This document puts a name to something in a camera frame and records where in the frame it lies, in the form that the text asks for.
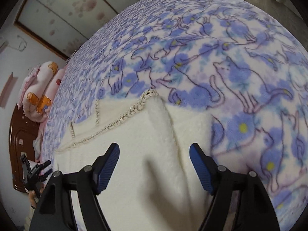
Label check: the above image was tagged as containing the pink wall shelf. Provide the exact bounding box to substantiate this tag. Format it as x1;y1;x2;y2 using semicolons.
0;72;18;108

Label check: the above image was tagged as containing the floral sliding wardrobe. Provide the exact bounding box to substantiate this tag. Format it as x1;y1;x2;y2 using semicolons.
14;0;140;59

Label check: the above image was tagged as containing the person left hand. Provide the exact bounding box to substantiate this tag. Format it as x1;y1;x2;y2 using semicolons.
28;190;39;209

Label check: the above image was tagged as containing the wall cable loop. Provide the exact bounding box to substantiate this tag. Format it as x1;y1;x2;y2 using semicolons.
14;34;28;52

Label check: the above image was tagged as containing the wooden headboard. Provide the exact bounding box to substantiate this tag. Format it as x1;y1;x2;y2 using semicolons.
8;107;39;193

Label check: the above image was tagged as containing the knitted cream sleeve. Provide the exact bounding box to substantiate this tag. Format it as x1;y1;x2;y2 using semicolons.
23;206;35;231

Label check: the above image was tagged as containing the pink bear print quilt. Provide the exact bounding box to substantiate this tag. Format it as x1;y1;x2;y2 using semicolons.
17;61;66;123

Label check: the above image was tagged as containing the cream fuzzy cardigan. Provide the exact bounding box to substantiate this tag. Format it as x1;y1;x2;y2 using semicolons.
54;94;211;230

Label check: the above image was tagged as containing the blue cat print blanket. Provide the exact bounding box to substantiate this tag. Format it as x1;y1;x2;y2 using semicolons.
42;0;307;230

